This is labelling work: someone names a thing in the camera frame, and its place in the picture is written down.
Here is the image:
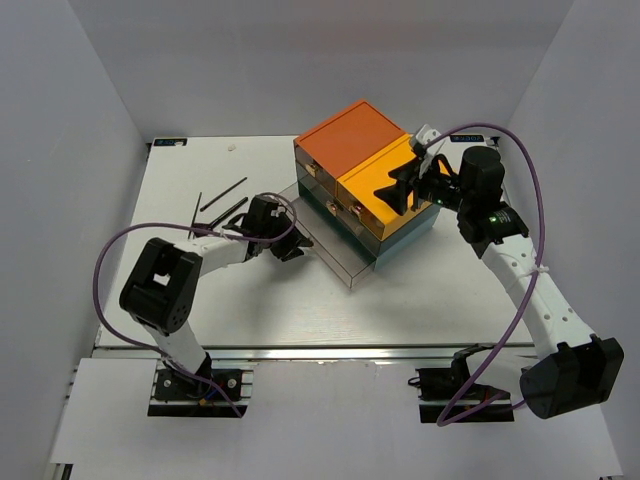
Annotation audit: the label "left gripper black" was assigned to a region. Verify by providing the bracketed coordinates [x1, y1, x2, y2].
[262, 212, 313, 263]

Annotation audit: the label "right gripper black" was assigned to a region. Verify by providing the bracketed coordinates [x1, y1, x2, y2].
[373, 155, 472, 218]

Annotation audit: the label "clear wide bottom drawer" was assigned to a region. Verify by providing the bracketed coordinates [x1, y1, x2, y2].
[280, 182, 376, 289]

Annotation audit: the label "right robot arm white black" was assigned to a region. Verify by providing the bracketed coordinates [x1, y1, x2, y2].
[374, 145, 624, 419]

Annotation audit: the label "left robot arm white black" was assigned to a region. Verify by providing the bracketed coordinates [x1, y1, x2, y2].
[119, 195, 313, 399]

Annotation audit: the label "thin black makeup brush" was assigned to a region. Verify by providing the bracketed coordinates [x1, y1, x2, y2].
[199, 176, 248, 212]

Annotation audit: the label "teal drawer box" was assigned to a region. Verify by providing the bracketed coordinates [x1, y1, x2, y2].
[373, 206, 440, 271]

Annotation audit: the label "yellow drawer box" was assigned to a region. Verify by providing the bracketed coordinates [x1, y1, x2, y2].
[337, 134, 432, 241]

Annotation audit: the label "dark grey drawer box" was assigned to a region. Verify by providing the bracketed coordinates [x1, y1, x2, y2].
[295, 163, 384, 258]

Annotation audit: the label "blue label sticker right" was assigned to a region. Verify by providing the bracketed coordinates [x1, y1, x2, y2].
[449, 133, 486, 145]

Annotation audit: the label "blue label sticker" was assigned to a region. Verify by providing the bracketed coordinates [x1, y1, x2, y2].
[152, 138, 188, 147]
[449, 133, 486, 145]

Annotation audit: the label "dark orange drawer box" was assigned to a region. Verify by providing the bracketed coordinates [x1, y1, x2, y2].
[294, 100, 406, 195]

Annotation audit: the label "black brush brown bristles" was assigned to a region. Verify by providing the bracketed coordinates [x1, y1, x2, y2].
[191, 197, 249, 230]

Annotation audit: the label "long thin black stick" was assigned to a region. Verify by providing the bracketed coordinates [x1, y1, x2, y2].
[187, 191, 202, 240]

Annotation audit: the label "blue label sticker left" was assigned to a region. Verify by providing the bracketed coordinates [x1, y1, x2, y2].
[152, 138, 188, 147]

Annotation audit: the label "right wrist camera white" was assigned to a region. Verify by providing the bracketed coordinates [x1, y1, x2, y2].
[409, 124, 444, 171]

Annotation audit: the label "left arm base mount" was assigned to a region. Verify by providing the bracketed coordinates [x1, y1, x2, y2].
[147, 362, 254, 419]

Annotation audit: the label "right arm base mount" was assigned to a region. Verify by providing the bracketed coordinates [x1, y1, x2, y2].
[409, 344, 516, 424]

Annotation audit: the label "aluminium rail lower left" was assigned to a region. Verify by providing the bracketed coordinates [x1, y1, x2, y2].
[44, 463, 74, 480]

